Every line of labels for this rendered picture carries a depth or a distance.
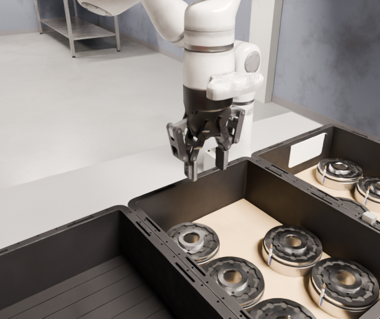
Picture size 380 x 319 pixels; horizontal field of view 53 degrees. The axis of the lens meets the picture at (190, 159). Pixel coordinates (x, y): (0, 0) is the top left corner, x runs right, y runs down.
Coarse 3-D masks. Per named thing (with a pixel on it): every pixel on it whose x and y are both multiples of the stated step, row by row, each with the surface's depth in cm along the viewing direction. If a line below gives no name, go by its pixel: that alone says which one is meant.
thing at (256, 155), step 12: (312, 132) 92; (348, 132) 93; (276, 144) 86; (288, 144) 87; (252, 156) 81; (276, 168) 77; (300, 180) 73; (324, 192) 69; (348, 204) 66; (360, 216) 63
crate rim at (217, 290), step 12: (216, 168) 77; (228, 168) 78; (264, 168) 77; (180, 180) 73; (288, 180) 73; (156, 192) 69; (312, 192) 69; (132, 204) 66; (324, 204) 67; (336, 204) 66; (144, 216) 63; (348, 216) 63; (156, 228) 61; (372, 228) 60; (168, 240) 58; (180, 252) 56; (192, 264) 54; (216, 288) 50; (228, 300) 48; (240, 312) 46; (372, 312) 46
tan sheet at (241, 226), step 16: (224, 208) 82; (240, 208) 82; (256, 208) 82; (208, 224) 77; (224, 224) 77; (240, 224) 77; (256, 224) 77; (272, 224) 77; (224, 240) 73; (240, 240) 73; (256, 240) 73; (240, 256) 69; (256, 256) 69; (272, 272) 65; (272, 288) 62; (288, 288) 62; (304, 288) 62; (304, 304) 59
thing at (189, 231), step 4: (180, 232) 69; (184, 232) 69; (188, 232) 69; (192, 232) 69; (196, 232) 69; (200, 232) 69; (180, 236) 68; (184, 236) 69; (200, 236) 68; (204, 236) 68; (180, 240) 67; (200, 240) 67; (204, 240) 67; (180, 244) 67; (184, 244) 66; (188, 244) 66; (192, 244) 66; (196, 244) 66; (200, 244) 66; (188, 248) 66; (192, 248) 66
